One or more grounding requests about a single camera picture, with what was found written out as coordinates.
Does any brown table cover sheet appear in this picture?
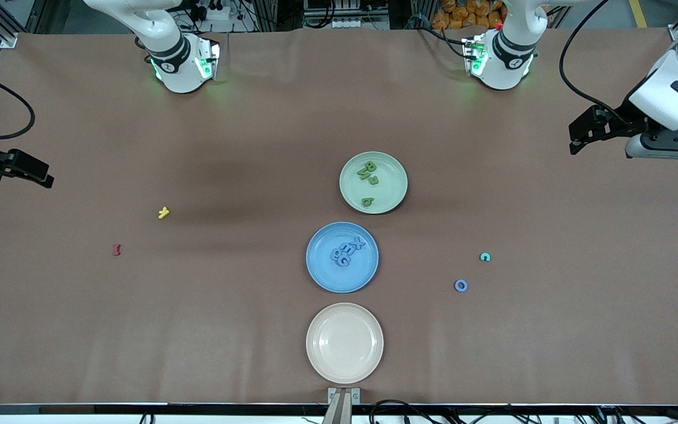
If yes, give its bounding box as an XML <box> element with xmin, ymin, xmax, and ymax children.
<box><xmin>0</xmin><ymin>26</ymin><xmax>678</xmax><ymax>407</ymax></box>

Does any light green plate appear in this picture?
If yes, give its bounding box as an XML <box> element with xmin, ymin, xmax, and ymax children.
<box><xmin>339</xmin><ymin>151</ymin><xmax>408</xmax><ymax>215</ymax></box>

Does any blue plate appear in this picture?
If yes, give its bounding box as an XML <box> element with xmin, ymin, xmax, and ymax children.
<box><xmin>305</xmin><ymin>221</ymin><xmax>380</xmax><ymax>294</ymax></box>

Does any bag of orange items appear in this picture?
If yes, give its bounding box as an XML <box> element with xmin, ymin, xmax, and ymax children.
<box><xmin>431</xmin><ymin>0</ymin><xmax>504</xmax><ymax>30</ymax></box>

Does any beige plate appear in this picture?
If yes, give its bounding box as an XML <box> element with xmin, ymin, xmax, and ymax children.
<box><xmin>305</xmin><ymin>302</ymin><xmax>385</xmax><ymax>385</ymax></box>

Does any grey metal mounting bracket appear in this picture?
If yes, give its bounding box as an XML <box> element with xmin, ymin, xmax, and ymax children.
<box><xmin>323</xmin><ymin>387</ymin><xmax>361</xmax><ymax>424</ymax></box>

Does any white power strip with plugs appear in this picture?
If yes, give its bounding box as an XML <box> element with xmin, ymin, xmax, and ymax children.
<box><xmin>195</xmin><ymin>0</ymin><xmax>231</xmax><ymax>21</ymax></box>

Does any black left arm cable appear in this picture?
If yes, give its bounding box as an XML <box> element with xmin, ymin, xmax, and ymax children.
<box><xmin>560</xmin><ymin>0</ymin><xmax>634</xmax><ymax>127</ymax></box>

